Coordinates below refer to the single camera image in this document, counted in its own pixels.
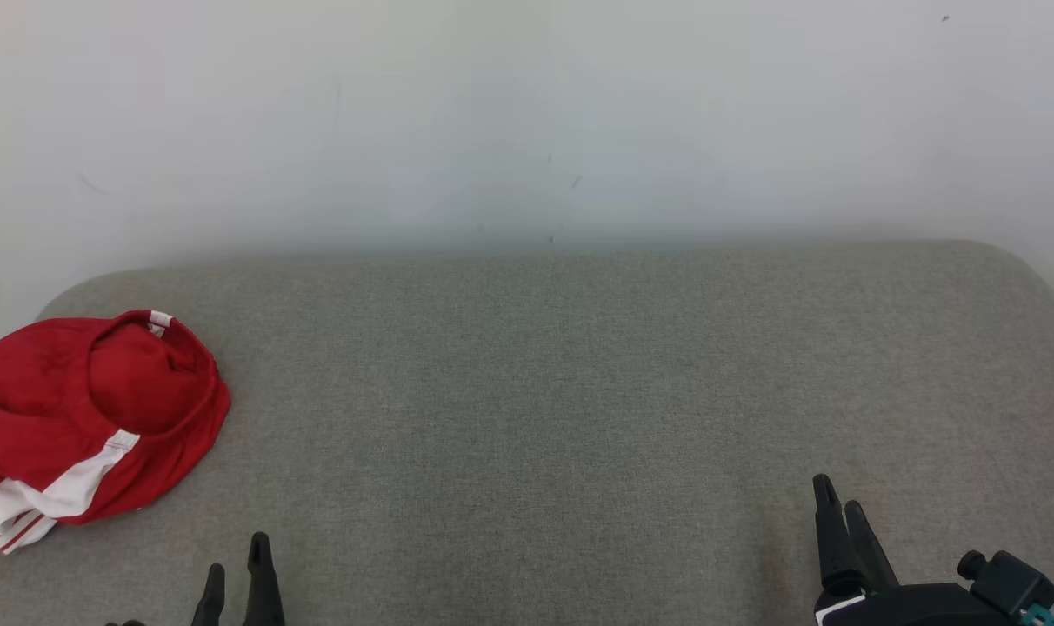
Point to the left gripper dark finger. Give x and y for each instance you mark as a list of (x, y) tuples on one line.
[(263, 591), (209, 604)]

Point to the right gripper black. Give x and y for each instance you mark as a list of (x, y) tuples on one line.
[(918, 609)]

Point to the red shorts with white stripe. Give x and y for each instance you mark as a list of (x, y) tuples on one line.
[(49, 382)]

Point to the grey fabric sofa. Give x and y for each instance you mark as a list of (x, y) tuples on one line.
[(536, 391)]

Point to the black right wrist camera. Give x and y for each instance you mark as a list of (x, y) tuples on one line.
[(1014, 587)]

